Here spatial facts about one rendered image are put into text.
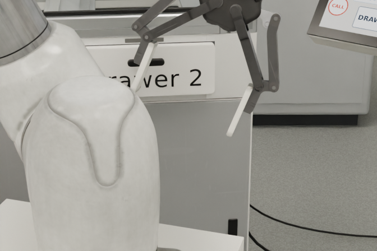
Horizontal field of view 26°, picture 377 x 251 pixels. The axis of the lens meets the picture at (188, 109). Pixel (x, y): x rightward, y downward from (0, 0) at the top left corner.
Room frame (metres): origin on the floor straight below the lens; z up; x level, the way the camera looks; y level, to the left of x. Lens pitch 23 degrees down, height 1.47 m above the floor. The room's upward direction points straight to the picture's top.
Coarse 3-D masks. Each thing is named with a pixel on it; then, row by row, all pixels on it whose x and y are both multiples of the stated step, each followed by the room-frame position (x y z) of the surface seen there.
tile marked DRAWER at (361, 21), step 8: (360, 8) 1.55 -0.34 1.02; (368, 8) 1.55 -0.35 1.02; (376, 8) 1.54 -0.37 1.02; (360, 16) 1.54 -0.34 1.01; (368, 16) 1.53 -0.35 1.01; (376, 16) 1.53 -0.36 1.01; (352, 24) 1.54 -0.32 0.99; (360, 24) 1.53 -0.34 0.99; (368, 24) 1.52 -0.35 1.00; (376, 24) 1.52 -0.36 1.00
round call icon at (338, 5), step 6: (330, 0) 1.60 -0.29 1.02; (336, 0) 1.59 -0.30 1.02; (342, 0) 1.58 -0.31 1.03; (348, 0) 1.58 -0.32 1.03; (330, 6) 1.59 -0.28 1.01; (336, 6) 1.58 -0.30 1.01; (342, 6) 1.57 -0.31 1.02; (348, 6) 1.57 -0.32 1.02; (330, 12) 1.58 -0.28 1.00; (336, 12) 1.57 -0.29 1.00; (342, 12) 1.56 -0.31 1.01
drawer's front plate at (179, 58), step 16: (96, 48) 1.57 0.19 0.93; (112, 48) 1.58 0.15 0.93; (128, 48) 1.58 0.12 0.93; (160, 48) 1.59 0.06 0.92; (176, 48) 1.59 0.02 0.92; (192, 48) 1.59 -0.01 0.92; (208, 48) 1.60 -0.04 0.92; (112, 64) 1.58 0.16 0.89; (176, 64) 1.59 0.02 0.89; (192, 64) 1.59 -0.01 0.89; (208, 64) 1.60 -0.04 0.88; (176, 80) 1.59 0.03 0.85; (192, 80) 1.59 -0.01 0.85; (208, 80) 1.60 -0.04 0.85
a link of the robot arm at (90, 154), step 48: (48, 96) 0.90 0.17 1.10; (96, 96) 0.89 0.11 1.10; (48, 144) 0.85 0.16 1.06; (96, 144) 0.84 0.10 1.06; (144, 144) 0.87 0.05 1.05; (48, 192) 0.84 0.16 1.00; (96, 192) 0.82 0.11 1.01; (144, 192) 0.86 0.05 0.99; (48, 240) 0.84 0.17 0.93; (96, 240) 0.82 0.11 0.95; (144, 240) 0.85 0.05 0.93
